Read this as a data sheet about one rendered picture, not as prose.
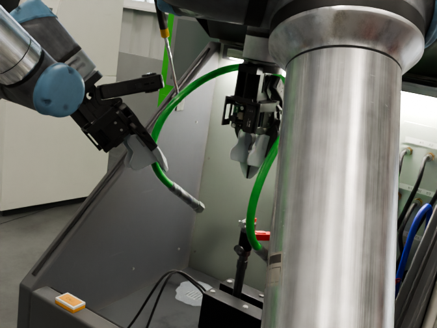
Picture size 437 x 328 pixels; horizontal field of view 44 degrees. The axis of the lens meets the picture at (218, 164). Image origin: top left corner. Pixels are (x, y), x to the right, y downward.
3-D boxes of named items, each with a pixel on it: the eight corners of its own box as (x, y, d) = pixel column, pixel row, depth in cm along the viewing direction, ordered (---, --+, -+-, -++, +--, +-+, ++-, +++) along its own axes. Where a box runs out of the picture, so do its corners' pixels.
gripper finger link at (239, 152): (220, 177, 99) (227, 128, 96) (237, 172, 104) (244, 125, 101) (234, 182, 97) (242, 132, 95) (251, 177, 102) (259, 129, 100)
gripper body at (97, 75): (101, 153, 99) (56, 102, 96) (136, 123, 101) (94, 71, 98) (109, 156, 92) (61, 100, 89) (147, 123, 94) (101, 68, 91)
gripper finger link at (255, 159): (234, 182, 97) (242, 132, 95) (251, 177, 102) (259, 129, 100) (249, 187, 96) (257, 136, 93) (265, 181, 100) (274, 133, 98)
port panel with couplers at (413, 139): (367, 258, 120) (400, 122, 112) (372, 254, 123) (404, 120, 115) (426, 280, 113) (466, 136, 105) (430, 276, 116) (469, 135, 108)
